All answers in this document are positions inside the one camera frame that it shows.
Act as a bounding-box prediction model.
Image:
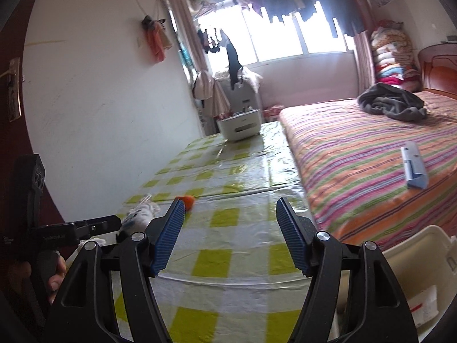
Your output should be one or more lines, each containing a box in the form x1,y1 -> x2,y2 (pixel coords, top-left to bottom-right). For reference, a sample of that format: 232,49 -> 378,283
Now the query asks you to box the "hanger with socks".
197,25 -> 224,54

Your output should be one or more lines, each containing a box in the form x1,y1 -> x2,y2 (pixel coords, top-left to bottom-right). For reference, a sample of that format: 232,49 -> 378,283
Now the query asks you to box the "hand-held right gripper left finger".
45,197 -> 186,343

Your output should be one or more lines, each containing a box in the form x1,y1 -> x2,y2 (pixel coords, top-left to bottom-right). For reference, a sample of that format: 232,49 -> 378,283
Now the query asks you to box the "white plush toy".
119,200 -> 162,236

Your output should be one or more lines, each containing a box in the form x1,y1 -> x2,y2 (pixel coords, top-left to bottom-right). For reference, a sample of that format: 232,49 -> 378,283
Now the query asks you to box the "dark red door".
0,7 -> 65,229

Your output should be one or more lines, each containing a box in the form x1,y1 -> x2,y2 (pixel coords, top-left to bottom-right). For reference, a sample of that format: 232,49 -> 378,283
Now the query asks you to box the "blue and white box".
400,142 -> 429,189

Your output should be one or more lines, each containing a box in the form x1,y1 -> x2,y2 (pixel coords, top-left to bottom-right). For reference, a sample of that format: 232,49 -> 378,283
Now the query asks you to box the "pink bundle on floor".
264,104 -> 284,122

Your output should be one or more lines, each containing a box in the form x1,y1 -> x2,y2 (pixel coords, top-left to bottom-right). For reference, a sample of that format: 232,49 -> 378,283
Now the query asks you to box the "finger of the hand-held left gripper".
73,215 -> 122,240

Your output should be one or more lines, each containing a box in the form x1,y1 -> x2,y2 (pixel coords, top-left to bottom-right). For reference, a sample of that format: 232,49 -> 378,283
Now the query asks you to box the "white appliance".
214,71 -> 265,122

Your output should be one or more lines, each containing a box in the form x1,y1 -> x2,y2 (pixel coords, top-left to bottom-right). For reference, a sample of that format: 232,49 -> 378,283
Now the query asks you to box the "white utensil holder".
217,111 -> 262,141

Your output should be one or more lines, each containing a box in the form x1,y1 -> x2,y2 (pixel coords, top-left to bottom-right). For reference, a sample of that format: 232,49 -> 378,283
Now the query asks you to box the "black hanging garment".
225,29 -> 243,90

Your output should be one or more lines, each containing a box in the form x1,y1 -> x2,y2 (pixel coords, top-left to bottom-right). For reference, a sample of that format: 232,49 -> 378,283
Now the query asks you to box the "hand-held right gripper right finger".
276,196 -> 418,343

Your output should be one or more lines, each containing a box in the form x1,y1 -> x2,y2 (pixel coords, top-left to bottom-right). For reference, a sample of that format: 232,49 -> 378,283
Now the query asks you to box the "orange cloth on hook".
142,15 -> 173,63

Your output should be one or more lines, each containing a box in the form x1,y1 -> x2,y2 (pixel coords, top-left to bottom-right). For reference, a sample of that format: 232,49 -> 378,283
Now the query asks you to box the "pink tied curtain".
166,0 -> 231,118

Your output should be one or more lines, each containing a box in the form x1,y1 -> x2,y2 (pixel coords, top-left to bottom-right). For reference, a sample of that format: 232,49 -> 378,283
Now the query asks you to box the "wooden headboard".
418,43 -> 457,101

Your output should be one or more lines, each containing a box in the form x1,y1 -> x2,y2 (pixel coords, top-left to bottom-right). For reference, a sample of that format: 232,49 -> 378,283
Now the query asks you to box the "bed with striped sheet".
278,91 -> 457,251

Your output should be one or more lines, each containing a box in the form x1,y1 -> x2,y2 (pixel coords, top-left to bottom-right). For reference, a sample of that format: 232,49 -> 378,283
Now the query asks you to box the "window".
200,0 -> 358,75

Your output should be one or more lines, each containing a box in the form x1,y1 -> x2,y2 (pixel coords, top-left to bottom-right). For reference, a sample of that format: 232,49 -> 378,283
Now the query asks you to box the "cream plastic bin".
336,225 -> 457,343

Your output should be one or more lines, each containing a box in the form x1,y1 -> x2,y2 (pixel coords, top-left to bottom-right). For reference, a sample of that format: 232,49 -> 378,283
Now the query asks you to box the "pink straight curtain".
344,0 -> 377,95

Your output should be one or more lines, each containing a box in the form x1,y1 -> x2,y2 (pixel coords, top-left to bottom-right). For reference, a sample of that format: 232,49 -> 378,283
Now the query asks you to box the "grey blanket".
358,83 -> 428,121

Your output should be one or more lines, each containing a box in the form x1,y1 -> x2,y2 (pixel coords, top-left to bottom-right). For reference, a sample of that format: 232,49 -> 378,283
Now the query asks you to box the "red and white paper card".
409,286 -> 440,329

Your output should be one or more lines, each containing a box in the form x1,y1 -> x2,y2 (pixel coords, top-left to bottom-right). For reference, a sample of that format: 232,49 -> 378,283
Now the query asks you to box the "person's left hand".
48,253 -> 68,305

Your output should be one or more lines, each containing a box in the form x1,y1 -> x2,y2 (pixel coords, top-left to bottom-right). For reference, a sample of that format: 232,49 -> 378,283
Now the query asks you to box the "stack of folded quilts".
369,21 -> 420,90

